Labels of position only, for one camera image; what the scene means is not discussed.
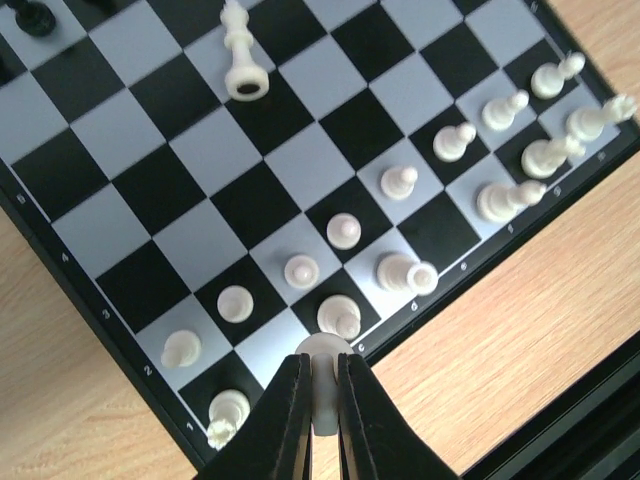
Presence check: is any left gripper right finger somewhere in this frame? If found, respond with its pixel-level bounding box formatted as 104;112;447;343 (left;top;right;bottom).
337;353;459;480

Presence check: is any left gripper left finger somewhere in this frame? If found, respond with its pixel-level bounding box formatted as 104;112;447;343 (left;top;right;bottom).
196;354;312;480

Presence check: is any white rook corner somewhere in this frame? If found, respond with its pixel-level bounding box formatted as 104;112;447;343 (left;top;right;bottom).
206;389;251;450

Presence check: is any white knight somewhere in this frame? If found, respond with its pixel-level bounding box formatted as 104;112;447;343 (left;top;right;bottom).
295;332;354;437

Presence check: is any white queen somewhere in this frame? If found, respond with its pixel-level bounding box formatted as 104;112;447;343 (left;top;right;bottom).
376;253;439;296

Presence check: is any black silver chess board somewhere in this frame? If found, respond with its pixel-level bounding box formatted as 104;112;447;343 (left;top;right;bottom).
1;1;639;466

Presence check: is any white chess piece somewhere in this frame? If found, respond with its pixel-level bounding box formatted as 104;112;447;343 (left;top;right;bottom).
521;135;586;179
530;52;586;100
476;180;547;223

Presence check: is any white king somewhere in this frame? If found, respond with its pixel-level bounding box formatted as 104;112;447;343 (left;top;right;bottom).
220;1;270;102

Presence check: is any white chess pawn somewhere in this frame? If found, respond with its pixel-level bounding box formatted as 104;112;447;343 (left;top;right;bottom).
566;94;638;143

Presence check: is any white bishop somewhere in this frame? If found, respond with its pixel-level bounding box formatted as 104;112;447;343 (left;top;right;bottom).
316;295;361;340

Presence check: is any black pawn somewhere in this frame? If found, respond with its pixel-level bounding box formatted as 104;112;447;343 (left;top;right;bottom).
7;1;57;38

